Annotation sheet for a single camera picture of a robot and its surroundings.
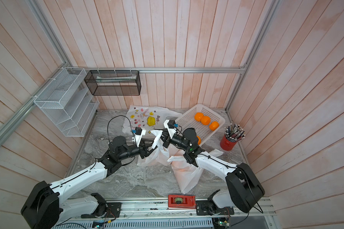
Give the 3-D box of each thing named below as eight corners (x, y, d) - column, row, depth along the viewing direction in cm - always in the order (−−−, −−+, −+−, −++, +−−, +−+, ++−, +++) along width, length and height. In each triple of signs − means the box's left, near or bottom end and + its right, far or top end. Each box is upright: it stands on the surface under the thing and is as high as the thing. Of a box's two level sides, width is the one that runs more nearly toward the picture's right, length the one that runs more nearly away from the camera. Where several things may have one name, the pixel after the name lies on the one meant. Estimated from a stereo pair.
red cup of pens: (220, 151, 97) (229, 137, 83) (217, 138, 104) (224, 123, 90) (235, 151, 97) (247, 137, 83) (231, 138, 104) (241, 123, 90)
